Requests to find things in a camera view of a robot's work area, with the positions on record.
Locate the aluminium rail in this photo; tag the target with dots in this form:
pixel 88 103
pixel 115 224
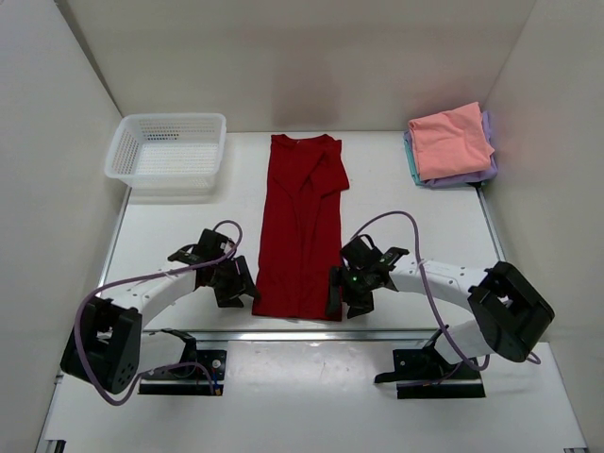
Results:
pixel 311 335

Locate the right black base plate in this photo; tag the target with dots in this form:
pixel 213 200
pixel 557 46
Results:
pixel 418 374

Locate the folded purple t shirt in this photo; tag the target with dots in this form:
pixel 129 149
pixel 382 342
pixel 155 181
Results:
pixel 472 178

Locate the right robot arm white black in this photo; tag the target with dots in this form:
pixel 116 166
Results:
pixel 479 312

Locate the folded pink t shirt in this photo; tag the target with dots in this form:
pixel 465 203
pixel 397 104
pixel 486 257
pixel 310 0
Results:
pixel 450 143

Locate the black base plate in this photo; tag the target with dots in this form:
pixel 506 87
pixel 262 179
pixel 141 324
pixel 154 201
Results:
pixel 418 374
pixel 200 373

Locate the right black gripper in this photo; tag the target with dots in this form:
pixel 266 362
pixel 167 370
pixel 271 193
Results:
pixel 359 306

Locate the red t shirt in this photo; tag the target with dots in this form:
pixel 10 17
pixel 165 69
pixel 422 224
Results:
pixel 301 234

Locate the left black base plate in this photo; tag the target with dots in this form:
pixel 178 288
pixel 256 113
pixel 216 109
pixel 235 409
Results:
pixel 200 373

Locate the white plastic basket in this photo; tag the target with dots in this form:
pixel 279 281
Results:
pixel 168 152

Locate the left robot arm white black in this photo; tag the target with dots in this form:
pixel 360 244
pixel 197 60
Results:
pixel 109 346

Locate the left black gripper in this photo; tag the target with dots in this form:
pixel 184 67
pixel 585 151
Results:
pixel 227 297

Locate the folded teal t shirt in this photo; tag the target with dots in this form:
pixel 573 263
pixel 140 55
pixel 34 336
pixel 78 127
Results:
pixel 411 162

